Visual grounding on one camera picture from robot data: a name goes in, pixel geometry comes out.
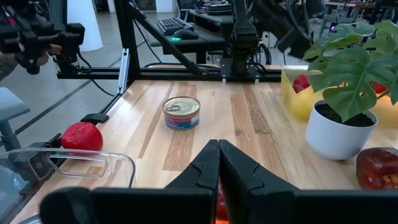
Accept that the grey stool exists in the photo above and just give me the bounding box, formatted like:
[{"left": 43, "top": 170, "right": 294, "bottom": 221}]
[{"left": 0, "top": 86, "right": 32, "bottom": 152}]

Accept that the silver aluminium bar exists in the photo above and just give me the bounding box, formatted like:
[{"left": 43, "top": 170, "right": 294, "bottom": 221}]
[{"left": 116, "top": 47, "right": 130, "bottom": 95}]

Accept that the black table-level camera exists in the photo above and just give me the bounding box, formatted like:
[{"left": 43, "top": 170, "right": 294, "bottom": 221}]
[{"left": 9, "top": 133, "right": 63, "bottom": 178}]

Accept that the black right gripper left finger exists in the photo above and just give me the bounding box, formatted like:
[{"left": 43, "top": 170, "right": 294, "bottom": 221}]
[{"left": 39, "top": 139, "right": 221, "bottom": 224}]

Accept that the black keyboard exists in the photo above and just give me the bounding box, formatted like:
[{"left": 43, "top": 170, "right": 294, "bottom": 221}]
[{"left": 155, "top": 17, "right": 195, "bottom": 36}]

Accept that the red toy apple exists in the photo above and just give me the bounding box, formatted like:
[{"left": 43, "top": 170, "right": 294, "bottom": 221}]
[{"left": 371, "top": 82, "right": 389, "bottom": 95}]

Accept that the artificial green monstera plant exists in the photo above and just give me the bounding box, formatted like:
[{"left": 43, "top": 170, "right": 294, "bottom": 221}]
[{"left": 302, "top": 20, "right": 398, "bottom": 161}]

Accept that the black table clamp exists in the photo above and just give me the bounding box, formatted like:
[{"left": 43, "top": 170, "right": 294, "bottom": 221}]
[{"left": 80, "top": 113, "right": 110, "bottom": 125}]

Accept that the red bell pepper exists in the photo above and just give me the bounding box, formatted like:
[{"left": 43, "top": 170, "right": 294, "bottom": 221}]
[{"left": 292, "top": 74, "right": 312, "bottom": 94}]

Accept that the dark red toy fruit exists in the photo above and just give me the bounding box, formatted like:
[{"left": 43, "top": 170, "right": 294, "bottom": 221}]
[{"left": 355, "top": 146, "right": 398, "bottom": 191}]

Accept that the black computer mouse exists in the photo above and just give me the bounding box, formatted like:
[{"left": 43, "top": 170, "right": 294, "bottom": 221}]
[{"left": 171, "top": 29, "right": 200, "bottom": 42}]

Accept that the tin can with gold lid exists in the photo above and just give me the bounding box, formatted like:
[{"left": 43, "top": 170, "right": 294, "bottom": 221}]
[{"left": 162, "top": 96, "right": 201, "bottom": 131}]

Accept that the red toy tomato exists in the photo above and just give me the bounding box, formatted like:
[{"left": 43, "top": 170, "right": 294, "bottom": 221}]
[{"left": 60, "top": 121, "right": 104, "bottom": 152}]

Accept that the clear plastic bin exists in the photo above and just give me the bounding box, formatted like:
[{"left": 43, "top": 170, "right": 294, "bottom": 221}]
[{"left": 0, "top": 147, "right": 137, "bottom": 224}]

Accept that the black aluminium table frame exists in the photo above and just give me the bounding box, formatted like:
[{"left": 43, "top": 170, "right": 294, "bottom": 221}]
[{"left": 0, "top": 0, "right": 312, "bottom": 194}]

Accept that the translucent yellow plastic bin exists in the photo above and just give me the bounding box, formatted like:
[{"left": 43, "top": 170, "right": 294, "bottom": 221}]
[{"left": 280, "top": 68, "right": 398, "bottom": 129}]

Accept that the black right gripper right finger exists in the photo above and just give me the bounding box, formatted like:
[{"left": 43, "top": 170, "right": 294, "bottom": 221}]
[{"left": 219, "top": 139, "right": 398, "bottom": 224}]

